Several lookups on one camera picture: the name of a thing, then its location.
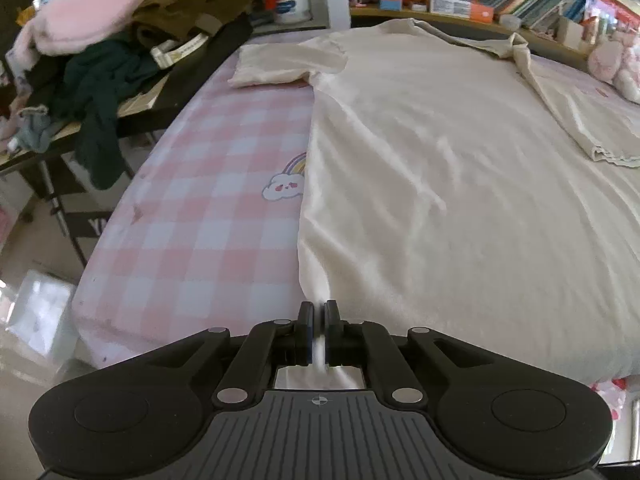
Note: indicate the flat orange white box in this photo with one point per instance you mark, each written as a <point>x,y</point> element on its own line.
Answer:
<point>460,8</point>

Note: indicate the small white case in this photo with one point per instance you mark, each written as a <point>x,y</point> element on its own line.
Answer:
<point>510,21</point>

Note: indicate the wooden desk with black frame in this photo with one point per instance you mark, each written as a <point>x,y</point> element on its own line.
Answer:
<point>65,132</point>

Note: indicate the pink plush toy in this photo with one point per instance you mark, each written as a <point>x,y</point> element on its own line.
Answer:
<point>602,60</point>

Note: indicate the pink fluffy garment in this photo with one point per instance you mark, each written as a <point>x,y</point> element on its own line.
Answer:
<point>85,15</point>

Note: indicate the clear plastic storage box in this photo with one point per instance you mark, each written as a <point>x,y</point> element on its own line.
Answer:
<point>40,315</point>

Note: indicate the white plush rabbit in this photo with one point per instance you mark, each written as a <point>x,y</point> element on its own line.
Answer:
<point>630,70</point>

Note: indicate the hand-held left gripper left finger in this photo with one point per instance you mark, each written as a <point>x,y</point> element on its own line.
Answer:
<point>306,330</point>

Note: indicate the grey cloth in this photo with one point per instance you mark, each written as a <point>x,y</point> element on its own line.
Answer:
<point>32,130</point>

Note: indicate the beige desk organiser box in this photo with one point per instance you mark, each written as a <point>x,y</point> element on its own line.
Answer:
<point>570,32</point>

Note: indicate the dark green garment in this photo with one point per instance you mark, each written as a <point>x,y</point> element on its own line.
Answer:
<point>100,90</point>

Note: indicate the pink checked bed sheet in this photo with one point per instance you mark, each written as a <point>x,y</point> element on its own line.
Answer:
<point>210,185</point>

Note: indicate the cream printed t-shirt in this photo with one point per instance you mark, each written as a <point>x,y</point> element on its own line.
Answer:
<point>425,185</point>

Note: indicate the beige webbing belt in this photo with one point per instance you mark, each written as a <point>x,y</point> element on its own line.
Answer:
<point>180,50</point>

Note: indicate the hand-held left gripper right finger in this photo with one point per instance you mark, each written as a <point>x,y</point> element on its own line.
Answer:
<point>332,332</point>

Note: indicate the white tub with green lid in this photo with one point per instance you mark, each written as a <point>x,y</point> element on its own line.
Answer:
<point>292,2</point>

